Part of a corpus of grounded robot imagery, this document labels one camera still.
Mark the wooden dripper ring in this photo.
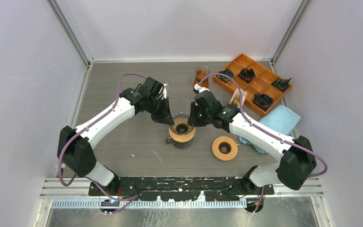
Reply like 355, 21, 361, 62
168, 123, 197, 144
212, 136, 239, 162

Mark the dark folded item front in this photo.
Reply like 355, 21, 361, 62
253, 93, 274, 111

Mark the dark folded item back left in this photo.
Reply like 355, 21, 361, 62
216, 69, 234, 83

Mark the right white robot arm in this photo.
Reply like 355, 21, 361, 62
188, 87, 317, 194

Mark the purple cable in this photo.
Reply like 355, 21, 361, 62
197, 72, 328, 217
57, 73, 147, 215

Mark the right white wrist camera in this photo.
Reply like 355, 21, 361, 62
193, 84, 209, 94

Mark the amber glass carafe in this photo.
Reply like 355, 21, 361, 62
193, 66, 210, 88

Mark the dark folded item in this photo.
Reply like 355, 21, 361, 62
271, 78, 291, 92
253, 93, 274, 111
237, 69, 256, 83
216, 69, 234, 83

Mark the white slotted cable duct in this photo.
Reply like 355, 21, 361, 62
51, 198, 247, 209

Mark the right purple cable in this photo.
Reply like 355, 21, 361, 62
197, 72, 328, 217

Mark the dark folded item right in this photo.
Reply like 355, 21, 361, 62
271, 78, 291, 92

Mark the grey glass coffee server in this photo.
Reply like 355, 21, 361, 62
165, 136, 192, 148

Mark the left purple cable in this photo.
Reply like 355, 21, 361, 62
57, 73, 147, 215

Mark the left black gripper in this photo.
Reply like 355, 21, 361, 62
147, 97, 174, 126

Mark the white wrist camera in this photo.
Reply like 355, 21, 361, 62
159, 83, 168, 99
193, 84, 209, 94

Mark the dark folded item back middle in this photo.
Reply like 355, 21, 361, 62
237, 69, 256, 83

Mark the light blue cloth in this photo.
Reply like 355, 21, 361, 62
239, 105, 302, 154

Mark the orange coffee filter box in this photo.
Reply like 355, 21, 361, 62
229, 88, 248, 109

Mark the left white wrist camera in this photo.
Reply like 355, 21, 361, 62
159, 83, 168, 99

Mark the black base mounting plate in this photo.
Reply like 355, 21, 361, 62
88, 176, 275, 203

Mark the orange compartment tray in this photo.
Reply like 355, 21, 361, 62
224, 53, 292, 117

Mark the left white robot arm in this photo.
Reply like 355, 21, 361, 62
57, 77, 174, 195

